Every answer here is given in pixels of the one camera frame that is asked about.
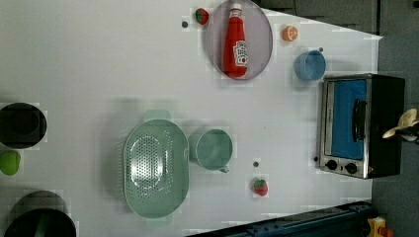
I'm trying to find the blue metal frame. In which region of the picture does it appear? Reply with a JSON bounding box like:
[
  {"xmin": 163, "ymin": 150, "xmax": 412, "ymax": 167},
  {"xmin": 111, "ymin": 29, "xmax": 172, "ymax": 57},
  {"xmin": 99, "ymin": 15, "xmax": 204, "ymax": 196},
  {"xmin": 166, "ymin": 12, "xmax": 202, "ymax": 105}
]
[{"xmin": 188, "ymin": 201, "xmax": 377, "ymax": 237}]

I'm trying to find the blue bowl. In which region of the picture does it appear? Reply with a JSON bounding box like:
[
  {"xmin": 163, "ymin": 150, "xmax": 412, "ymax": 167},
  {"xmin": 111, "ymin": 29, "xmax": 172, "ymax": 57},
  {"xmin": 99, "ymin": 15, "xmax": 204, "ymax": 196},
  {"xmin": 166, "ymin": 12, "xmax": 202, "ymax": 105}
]
[{"xmin": 293, "ymin": 50, "xmax": 326, "ymax": 81}]

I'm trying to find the green measuring cup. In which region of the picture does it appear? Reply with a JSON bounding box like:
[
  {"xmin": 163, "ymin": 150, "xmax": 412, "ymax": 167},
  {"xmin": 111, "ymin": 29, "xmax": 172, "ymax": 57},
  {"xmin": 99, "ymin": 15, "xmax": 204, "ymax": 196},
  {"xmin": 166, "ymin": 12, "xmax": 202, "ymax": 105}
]
[{"xmin": 189, "ymin": 128, "xmax": 233, "ymax": 174}]

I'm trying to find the black bowl with green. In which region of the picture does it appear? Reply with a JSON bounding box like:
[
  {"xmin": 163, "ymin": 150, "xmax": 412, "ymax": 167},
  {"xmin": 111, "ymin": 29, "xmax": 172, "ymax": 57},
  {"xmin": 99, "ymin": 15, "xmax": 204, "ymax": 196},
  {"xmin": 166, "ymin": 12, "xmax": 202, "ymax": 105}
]
[{"xmin": 4, "ymin": 208, "xmax": 77, "ymax": 237}]

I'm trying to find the peeled toy banana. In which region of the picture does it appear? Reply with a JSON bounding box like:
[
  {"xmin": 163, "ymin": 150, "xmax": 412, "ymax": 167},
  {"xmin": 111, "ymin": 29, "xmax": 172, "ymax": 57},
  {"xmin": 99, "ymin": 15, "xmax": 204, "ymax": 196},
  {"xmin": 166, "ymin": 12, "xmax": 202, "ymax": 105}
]
[{"xmin": 382, "ymin": 109, "xmax": 419, "ymax": 139}]

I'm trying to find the red ketchup bottle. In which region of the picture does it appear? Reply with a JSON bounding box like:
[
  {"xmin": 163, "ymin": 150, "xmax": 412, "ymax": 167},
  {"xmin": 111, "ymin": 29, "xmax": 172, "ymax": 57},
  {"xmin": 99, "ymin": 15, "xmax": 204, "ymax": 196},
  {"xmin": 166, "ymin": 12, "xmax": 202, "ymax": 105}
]
[{"xmin": 223, "ymin": 2, "xmax": 248, "ymax": 78}]

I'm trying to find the grey oval plate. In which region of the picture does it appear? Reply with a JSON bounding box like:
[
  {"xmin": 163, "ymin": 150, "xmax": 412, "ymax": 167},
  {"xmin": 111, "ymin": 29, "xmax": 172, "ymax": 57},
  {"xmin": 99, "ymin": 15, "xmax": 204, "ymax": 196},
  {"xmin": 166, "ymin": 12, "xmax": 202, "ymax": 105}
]
[{"xmin": 207, "ymin": 0, "xmax": 273, "ymax": 80}]

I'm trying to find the black round base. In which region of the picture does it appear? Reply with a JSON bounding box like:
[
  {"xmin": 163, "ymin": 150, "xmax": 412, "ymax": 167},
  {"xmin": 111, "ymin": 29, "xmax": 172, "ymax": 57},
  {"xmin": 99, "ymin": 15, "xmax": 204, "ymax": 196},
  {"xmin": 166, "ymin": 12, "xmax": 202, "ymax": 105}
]
[{"xmin": 0, "ymin": 103, "xmax": 47, "ymax": 149}]

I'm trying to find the green colander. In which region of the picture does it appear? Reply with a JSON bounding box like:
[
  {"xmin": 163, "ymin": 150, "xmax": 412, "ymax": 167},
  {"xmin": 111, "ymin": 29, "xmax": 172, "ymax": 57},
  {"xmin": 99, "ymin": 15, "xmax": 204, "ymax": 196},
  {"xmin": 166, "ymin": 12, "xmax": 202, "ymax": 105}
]
[{"xmin": 123, "ymin": 110, "xmax": 190, "ymax": 219}]

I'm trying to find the black toaster oven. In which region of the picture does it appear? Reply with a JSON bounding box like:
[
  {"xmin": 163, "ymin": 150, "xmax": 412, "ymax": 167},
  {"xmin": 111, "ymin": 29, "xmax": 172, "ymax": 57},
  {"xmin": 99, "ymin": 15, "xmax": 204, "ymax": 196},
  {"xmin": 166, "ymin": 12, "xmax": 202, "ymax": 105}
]
[{"xmin": 318, "ymin": 74, "xmax": 405, "ymax": 179}]

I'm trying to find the orange slice toy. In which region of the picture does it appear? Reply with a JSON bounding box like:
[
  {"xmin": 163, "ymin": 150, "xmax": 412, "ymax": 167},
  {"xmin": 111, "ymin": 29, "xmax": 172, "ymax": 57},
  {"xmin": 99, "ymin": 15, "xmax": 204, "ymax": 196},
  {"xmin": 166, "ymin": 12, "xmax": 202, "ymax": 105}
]
[{"xmin": 282, "ymin": 26, "xmax": 298, "ymax": 42}]

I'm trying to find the green lime toy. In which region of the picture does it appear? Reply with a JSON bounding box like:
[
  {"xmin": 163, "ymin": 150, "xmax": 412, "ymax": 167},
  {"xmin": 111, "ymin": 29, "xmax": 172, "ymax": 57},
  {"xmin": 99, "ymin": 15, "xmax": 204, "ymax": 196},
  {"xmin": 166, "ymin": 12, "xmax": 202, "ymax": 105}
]
[{"xmin": 0, "ymin": 150, "xmax": 21, "ymax": 176}]

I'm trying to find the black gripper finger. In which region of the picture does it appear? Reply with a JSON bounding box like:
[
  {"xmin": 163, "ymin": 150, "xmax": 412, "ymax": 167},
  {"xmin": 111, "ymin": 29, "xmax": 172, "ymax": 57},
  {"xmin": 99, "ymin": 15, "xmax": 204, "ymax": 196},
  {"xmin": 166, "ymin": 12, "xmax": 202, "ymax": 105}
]
[{"xmin": 396, "ymin": 126, "xmax": 419, "ymax": 143}]

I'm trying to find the yellow red toy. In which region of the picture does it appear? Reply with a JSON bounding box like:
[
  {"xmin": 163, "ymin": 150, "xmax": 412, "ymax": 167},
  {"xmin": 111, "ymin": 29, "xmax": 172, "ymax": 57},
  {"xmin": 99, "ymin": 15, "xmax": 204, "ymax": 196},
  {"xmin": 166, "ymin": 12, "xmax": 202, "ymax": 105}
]
[{"xmin": 368, "ymin": 216, "xmax": 394, "ymax": 237}]

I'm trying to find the red strawberry toy by plate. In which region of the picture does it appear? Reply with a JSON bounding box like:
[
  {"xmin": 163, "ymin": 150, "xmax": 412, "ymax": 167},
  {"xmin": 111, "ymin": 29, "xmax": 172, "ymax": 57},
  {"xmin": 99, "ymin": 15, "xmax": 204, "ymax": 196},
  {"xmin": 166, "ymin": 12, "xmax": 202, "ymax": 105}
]
[{"xmin": 195, "ymin": 8, "xmax": 210, "ymax": 25}]

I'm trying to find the red strawberry toy near oven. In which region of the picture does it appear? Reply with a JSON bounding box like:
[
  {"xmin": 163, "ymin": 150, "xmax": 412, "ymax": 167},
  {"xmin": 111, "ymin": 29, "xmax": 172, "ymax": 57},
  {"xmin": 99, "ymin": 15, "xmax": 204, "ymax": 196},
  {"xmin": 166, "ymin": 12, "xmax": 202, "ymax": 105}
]
[{"xmin": 253, "ymin": 179, "xmax": 269, "ymax": 197}]

